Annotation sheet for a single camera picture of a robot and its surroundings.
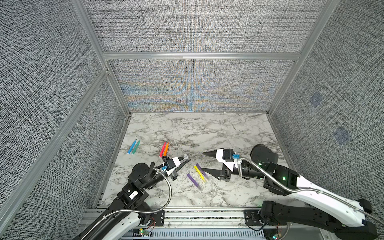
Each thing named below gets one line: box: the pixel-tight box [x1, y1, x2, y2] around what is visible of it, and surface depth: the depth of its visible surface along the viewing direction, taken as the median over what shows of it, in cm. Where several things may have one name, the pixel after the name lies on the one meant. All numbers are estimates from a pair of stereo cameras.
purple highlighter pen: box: [186, 173, 203, 191], surface depth 87 cm
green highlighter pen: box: [131, 139, 141, 155], surface depth 102 cm
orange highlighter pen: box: [163, 142, 170, 157], surface depth 99 cm
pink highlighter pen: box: [159, 142, 167, 157], surface depth 100 cm
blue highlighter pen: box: [127, 138, 137, 155], surface depth 102 cm
